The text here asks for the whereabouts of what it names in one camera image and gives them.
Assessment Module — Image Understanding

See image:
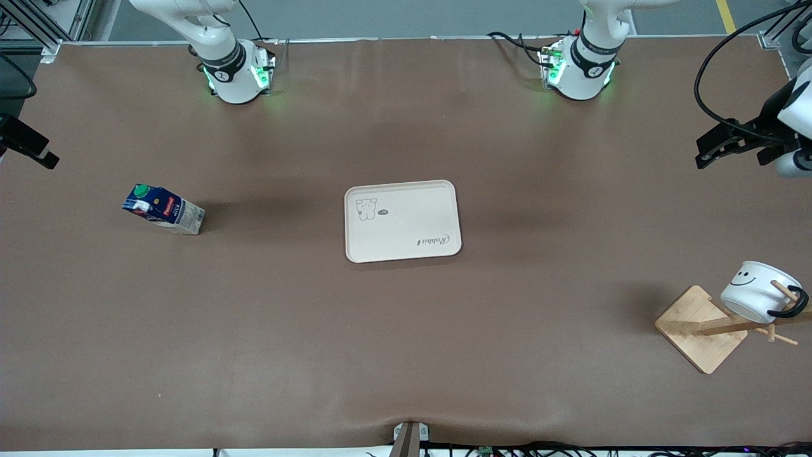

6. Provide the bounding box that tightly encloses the black right base cable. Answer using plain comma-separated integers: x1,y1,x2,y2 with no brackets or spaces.
238,0,290,63

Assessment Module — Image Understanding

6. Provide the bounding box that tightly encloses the black base cable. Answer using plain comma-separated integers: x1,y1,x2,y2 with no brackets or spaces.
487,32,556,68
238,0,290,63

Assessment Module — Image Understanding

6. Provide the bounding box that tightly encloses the brown camera post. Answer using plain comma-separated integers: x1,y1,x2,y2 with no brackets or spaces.
388,422,421,457

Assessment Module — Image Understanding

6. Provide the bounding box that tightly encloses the blue white milk carton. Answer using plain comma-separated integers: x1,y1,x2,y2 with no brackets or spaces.
122,184,206,235

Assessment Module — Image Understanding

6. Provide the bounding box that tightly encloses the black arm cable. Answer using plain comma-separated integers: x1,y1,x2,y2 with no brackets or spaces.
694,0,812,144
0,54,37,100

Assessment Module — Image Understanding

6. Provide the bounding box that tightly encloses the aluminium frame extrusion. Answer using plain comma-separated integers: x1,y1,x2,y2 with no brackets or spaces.
758,0,812,78
0,0,96,64

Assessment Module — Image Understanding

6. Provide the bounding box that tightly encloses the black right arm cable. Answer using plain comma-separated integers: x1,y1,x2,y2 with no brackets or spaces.
0,54,37,100

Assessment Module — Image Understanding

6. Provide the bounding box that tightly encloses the wooden cup rack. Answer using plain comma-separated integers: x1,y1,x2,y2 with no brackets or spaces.
655,281,812,374

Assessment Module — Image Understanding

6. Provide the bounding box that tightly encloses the beige rectangular tray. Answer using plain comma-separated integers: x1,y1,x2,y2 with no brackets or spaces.
344,180,462,263

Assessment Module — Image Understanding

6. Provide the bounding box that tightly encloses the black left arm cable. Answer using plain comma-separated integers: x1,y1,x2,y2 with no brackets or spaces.
694,0,812,144

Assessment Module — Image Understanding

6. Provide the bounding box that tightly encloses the black left base cable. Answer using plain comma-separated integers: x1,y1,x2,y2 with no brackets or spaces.
487,32,556,68

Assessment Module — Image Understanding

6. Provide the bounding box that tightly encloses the white smiley cup black handle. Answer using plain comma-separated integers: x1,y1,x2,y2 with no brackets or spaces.
720,260,810,323

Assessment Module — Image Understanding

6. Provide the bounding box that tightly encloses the grey clamp bracket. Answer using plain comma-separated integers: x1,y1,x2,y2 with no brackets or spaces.
393,421,429,443

